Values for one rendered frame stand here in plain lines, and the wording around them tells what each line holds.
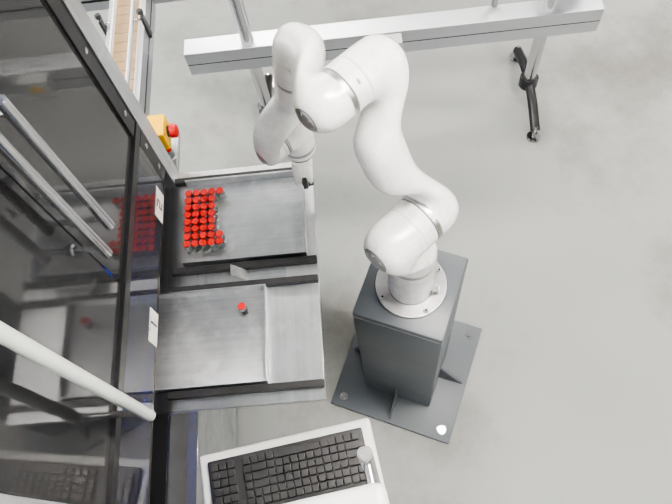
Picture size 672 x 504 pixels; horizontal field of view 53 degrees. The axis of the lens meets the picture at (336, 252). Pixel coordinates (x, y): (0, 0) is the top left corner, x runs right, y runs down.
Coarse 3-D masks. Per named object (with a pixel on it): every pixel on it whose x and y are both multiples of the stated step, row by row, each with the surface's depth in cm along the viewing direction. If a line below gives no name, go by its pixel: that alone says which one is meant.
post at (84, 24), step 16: (64, 0) 132; (80, 16) 139; (80, 32) 139; (96, 32) 147; (96, 48) 146; (112, 64) 155; (112, 80) 154; (128, 96) 164; (144, 128) 173; (160, 144) 186; (160, 160) 185; (176, 176) 199
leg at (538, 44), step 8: (544, 0) 251; (552, 0) 249; (544, 8) 254; (552, 8) 253; (536, 40) 269; (544, 40) 269; (536, 48) 273; (536, 56) 277; (528, 64) 284; (536, 64) 282; (528, 72) 287; (536, 72) 287; (528, 80) 291
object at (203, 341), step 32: (224, 288) 180; (256, 288) 181; (160, 320) 181; (192, 320) 180; (224, 320) 180; (256, 320) 179; (160, 352) 177; (192, 352) 177; (224, 352) 176; (256, 352) 175; (160, 384) 174; (192, 384) 173; (224, 384) 169
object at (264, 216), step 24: (240, 192) 195; (264, 192) 194; (288, 192) 194; (240, 216) 192; (264, 216) 191; (288, 216) 191; (240, 240) 189; (264, 240) 188; (288, 240) 188; (192, 264) 185
